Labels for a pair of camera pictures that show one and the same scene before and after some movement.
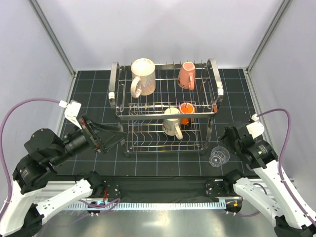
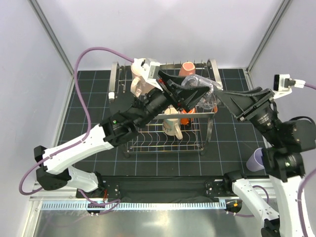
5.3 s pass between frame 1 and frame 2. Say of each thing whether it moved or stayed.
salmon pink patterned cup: stayed
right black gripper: moved
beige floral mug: stayed
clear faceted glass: moved
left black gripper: moved
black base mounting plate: stayed
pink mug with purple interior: stayed
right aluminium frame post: stayed
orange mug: stayed
